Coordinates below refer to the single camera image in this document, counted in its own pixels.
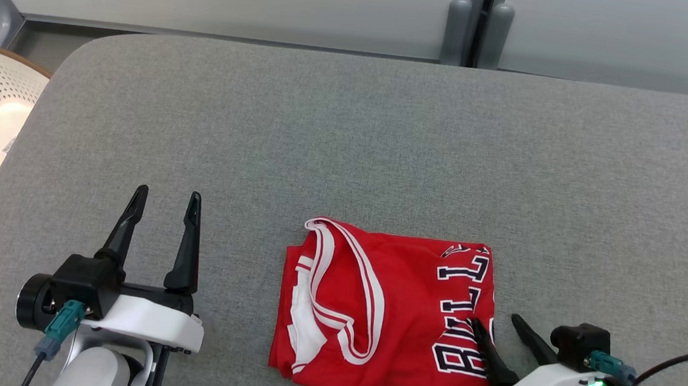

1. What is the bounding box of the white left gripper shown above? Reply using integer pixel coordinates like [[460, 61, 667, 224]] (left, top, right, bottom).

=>
[[79, 181, 215, 355]]

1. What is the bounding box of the red basketball jersey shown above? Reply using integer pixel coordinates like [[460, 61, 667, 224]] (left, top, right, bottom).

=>
[[267, 214, 509, 386]]

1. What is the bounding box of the grey fabric sofa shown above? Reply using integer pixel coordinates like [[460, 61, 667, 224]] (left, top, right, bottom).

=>
[[0, 22, 688, 386]]

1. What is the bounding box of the teal right camera connector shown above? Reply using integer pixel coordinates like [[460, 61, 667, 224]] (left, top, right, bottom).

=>
[[586, 349, 638, 386]]

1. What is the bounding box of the teal camera connector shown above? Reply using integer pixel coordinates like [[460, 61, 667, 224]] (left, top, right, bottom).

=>
[[33, 297, 88, 362], [586, 349, 638, 386]]

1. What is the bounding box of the teal left camera connector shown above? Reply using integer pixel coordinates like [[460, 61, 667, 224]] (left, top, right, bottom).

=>
[[33, 297, 88, 362]]

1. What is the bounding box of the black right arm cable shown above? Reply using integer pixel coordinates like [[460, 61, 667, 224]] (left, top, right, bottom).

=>
[[633, 345, 688, 386]]

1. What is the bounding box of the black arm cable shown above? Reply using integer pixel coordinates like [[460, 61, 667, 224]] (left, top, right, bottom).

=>
[[633, 345, 688, 386], [20, 352, 47, 386]]

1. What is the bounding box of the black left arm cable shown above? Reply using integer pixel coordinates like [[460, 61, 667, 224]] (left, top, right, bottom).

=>
[[20, 352, 47, 386]]

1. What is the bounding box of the grey partition bottom rail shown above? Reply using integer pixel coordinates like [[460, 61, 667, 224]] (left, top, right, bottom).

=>
[[21, 13, 442, 63], [497, 66, 688, 98]]

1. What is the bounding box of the grey rounded post foot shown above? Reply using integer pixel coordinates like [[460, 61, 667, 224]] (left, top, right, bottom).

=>
[[440, 0, 474, 66], [478, 1, 516, 71]]

